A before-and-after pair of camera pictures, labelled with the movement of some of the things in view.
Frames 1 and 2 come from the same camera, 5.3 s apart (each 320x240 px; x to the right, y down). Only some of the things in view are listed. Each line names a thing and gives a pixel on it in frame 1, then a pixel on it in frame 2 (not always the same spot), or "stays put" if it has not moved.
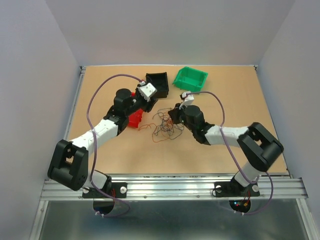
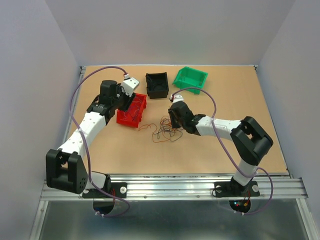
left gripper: x=147 y=105 → x=128 y=100
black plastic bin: x=159 y=80 stays put
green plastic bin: x=190 y=79 stays put
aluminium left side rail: x=64 y=136 stays put
